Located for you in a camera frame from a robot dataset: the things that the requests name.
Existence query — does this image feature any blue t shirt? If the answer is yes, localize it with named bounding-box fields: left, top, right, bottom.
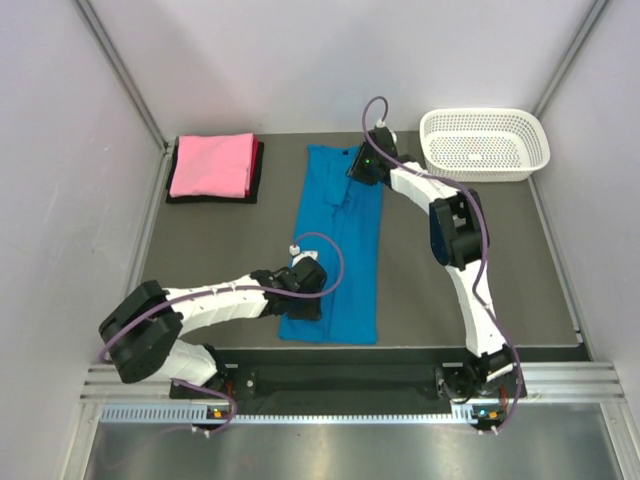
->
left=279, top=145, right=383, bottom=345

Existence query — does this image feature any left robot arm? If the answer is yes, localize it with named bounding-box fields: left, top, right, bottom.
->
left=98, top=255, right=327, bottom=397

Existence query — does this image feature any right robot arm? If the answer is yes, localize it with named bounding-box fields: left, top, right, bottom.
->
left=348, top=125, right=524, bottom=401

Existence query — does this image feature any folded black t shirt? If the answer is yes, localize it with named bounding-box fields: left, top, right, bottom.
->
left=165, top=141, right=265, bottom=204

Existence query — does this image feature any white perforated plastic basket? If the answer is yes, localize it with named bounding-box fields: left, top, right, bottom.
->
left=419, top=108, right=551, bottom=183

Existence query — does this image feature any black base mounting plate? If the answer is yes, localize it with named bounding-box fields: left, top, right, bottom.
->
left=169, top=349, right=526, bottom=416

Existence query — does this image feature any folded red t shirt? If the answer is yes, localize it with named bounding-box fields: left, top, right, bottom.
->
left=245, top=138, right=259, bottom=198

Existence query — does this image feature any folded pink t shirt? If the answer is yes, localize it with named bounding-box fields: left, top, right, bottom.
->
left=168, top=133, right=257, bottom=199

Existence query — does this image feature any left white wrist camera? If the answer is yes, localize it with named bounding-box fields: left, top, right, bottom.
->
left=289, top=244, right=319, bottom=265

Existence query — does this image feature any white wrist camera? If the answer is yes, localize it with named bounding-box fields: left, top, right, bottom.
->
left=289, top=244, right=319, bottom=265
left=375, top=119, right=398, bottom=143

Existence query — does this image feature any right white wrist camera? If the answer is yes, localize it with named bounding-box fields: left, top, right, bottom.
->
left=375, top=119, right=398, bottom=143

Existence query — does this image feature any grey slotted cable duct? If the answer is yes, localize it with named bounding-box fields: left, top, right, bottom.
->
left=100, top=404, right=500, bottom=425

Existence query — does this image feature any aluminium frame rail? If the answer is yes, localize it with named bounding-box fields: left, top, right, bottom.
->
left=79, top=364, right=626, bottom=406

